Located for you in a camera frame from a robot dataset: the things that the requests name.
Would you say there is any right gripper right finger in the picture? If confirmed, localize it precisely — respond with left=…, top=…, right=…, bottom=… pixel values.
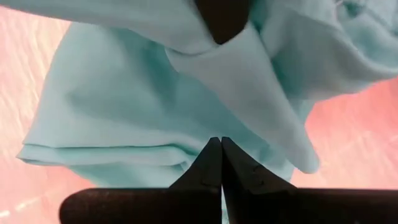
left=221, top=136, right=298, bottom=189

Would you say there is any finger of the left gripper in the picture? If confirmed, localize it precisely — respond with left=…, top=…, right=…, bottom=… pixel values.
left=193, top=0, right=251, bottom=45

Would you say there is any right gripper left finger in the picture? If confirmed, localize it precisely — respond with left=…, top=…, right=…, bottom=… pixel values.
left=169, top=136, right=223, bottom=189

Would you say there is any teal garment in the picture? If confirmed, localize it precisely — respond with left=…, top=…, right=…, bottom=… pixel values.
left=0, top=0, right=398, bottom=189

